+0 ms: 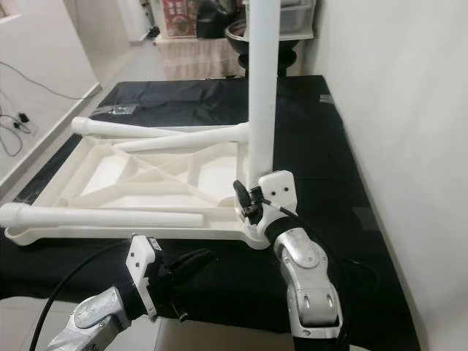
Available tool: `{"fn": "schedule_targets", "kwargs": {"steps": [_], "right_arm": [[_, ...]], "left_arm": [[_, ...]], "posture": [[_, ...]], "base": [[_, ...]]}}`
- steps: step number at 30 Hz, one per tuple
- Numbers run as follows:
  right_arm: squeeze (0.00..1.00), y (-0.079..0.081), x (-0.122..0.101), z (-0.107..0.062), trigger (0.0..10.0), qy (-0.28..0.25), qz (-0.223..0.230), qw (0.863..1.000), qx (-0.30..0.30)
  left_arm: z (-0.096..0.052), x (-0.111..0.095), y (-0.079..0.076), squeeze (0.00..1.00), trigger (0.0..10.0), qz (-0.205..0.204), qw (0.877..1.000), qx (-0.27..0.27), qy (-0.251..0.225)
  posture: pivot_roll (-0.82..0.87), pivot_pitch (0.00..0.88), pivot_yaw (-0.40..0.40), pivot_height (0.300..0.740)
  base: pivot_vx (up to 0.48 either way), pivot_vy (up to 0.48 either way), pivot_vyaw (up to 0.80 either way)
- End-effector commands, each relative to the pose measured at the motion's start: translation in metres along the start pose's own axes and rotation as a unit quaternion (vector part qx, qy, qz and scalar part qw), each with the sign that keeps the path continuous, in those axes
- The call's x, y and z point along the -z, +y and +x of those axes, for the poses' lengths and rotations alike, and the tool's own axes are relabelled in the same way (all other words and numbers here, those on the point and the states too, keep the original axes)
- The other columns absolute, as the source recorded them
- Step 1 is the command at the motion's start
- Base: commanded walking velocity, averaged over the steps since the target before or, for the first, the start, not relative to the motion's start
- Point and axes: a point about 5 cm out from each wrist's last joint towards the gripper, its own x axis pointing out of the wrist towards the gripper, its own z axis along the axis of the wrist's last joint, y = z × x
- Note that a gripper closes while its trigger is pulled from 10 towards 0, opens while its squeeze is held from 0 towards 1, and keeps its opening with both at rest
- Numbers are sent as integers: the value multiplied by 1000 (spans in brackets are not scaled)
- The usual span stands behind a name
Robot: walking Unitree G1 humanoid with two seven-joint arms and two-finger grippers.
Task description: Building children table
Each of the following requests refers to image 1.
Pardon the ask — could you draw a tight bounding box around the thin black cable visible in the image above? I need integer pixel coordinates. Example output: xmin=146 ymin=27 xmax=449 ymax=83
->
xmin=0 ymin=60 xmax=99 ymax=102

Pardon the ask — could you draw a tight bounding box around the black table cloth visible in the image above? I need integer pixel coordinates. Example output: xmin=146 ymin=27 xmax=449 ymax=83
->
xmin=0 ymin=75 xmax=421 ymax=351

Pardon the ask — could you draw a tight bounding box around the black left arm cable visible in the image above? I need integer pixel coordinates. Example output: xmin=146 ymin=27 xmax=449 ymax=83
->
xmin=29 ymin=240 xmax=129 ymax=351

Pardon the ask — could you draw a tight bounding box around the looped black cable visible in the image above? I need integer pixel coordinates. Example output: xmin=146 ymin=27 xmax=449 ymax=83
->
xmin=0 ymin=110 xmax=37 ymax=158

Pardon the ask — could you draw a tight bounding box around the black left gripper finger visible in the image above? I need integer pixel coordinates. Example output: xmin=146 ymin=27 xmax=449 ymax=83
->
xmin=170 ymin=248 xmax=218 ymax=277
xmin=175 ymin=269 xmax=205 ymax=297

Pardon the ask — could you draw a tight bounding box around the clear plastic storage box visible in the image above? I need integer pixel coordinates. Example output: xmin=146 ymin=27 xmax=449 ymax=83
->
xmin=245 ymin=0 xmax=317 ymax=41

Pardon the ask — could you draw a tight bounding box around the beige tablecloth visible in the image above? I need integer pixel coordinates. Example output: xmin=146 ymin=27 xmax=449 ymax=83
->
xmin=154 ymin=35 xmax=253 ymax=81

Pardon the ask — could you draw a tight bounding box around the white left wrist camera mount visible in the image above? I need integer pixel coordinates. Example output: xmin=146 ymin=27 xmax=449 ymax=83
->
xmin=124 ymin=234 xmax=162 ymax=319

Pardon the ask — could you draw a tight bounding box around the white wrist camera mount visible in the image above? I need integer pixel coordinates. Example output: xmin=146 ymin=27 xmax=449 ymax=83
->
xmin=256 ymin=170 xmax=299 ymax=236
xmin=124 ymin=234 xmax=162 ymax=319

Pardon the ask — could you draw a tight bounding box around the red printed box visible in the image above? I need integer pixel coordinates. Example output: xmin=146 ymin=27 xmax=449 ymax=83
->
xmin=162 ymin=0 xmax=202 ymax=39

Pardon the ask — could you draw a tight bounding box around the black bag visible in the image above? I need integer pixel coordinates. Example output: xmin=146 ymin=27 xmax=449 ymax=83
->
xmin=196 ymin=0 xmax=238 ymax=41

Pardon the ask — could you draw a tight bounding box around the clear tape strip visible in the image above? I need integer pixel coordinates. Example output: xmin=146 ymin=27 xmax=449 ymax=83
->
xmin=91 ymin=104 xmax=140 ymax=118

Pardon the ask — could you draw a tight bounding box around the black round stool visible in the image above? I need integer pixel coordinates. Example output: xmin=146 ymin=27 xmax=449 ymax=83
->
xmin=238 ymin=51 xmax=302 ymax=78

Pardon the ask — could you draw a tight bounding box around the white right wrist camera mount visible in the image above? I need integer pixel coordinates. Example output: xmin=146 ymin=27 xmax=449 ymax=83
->
xmin=256 ymin=170 xmax=299 ymax=236

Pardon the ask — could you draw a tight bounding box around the white plastic table top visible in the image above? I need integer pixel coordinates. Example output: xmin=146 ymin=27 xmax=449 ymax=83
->
xmin=4 ymin=121 xmax=271 ymax=253

